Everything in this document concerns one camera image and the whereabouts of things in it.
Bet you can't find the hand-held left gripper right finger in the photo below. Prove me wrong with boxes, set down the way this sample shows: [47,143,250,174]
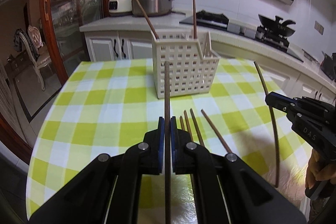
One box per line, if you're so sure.
[170,116,307,224]

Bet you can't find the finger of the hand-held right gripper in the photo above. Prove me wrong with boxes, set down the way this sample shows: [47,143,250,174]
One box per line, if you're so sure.
[269,92,305,106]
[265,95,295,116]

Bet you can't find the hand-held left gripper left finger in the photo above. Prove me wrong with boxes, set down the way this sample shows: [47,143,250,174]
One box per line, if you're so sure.
[29,116,166,224]

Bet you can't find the light olive wooden chopstick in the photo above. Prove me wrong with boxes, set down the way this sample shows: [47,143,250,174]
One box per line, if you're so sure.
[253,61,280,188]

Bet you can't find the cream plastic utensil basket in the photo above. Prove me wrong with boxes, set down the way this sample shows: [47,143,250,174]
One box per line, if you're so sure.
[152,31,220,100]

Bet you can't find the person's right hand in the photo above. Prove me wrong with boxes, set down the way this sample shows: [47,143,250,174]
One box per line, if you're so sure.
[304,148,332,191]

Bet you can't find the steel stockpot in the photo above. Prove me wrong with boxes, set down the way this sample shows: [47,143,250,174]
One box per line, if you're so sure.
[321,52,336,81]

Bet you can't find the black burner grate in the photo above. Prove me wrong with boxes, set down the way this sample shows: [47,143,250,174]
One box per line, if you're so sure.
[256,26,290,50]
[196,10,229,24]

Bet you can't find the black wok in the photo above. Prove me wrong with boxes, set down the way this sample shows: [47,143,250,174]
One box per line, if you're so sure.
[258,14,297,37]

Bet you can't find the green checked tablecloth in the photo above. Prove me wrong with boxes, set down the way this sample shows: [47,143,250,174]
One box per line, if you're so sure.
[26,57,319,224]

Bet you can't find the black glass gas cooktop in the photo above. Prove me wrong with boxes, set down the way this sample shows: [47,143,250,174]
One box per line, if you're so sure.
[179,14,303,62]

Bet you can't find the silver brown rice cooker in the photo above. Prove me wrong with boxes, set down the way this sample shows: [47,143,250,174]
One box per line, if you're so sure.
[132,0,175,17]

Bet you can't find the white rice cooker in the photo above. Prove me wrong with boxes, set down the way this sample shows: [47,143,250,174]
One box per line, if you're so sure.
[108,0,138,17]

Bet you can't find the ornate white dining chair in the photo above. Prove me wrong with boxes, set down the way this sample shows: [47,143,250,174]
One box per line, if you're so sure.
[16,25,53,92]

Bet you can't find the red wooden glass sliding door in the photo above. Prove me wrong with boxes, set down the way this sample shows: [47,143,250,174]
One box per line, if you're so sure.
[39,0,105,85]

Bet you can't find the dark wooden side table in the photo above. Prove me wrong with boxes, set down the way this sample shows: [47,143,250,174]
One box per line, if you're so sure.
[5,55,27,75]

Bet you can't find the dark clothing on chair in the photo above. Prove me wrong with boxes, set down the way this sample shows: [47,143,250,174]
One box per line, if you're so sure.
[13,28,41,59]

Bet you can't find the red wooden door frame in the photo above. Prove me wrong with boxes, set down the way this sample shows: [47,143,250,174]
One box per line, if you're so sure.
[0,0,122,165]

